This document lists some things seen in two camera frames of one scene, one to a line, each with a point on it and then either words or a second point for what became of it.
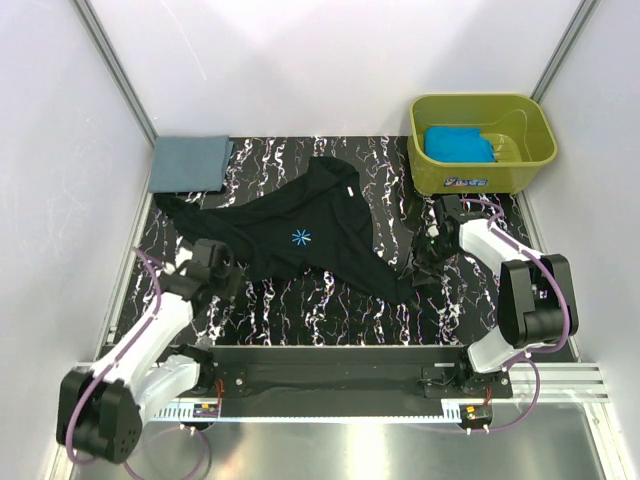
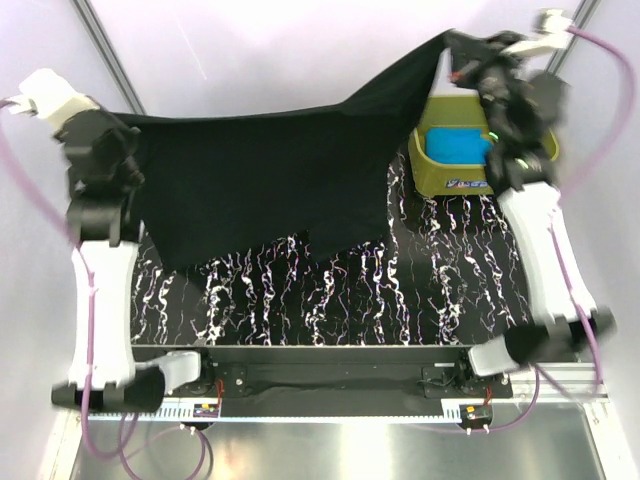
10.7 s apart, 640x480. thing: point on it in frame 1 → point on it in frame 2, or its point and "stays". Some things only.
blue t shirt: x=457 y=144 stays
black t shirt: x=315 y=223 → x=221 y=184
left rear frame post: x=116 y=69 stays
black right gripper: x=427 y=261 → x=470 y=57
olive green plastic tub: x=519 y=127 stays
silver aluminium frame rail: x=564 y=383 stays
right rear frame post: x=564 y=50 stays
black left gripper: x=232 y=275 → x=122 y=150
